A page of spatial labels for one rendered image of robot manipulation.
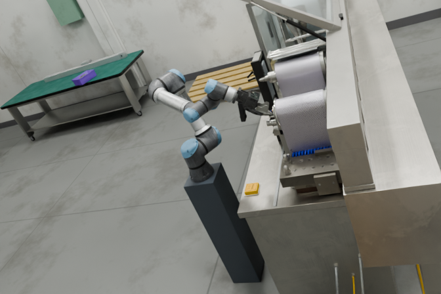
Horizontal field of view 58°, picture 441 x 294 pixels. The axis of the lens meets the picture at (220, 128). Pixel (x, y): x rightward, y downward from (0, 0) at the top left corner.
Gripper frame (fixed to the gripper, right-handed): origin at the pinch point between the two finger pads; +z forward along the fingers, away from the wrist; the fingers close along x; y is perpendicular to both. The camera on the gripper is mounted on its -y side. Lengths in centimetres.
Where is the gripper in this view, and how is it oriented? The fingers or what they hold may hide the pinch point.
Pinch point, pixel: (270, 114)
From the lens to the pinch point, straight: 205.0
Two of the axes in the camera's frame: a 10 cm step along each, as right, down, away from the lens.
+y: 3.1, -7.5, -5.8
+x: 2.1, -5.4, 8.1
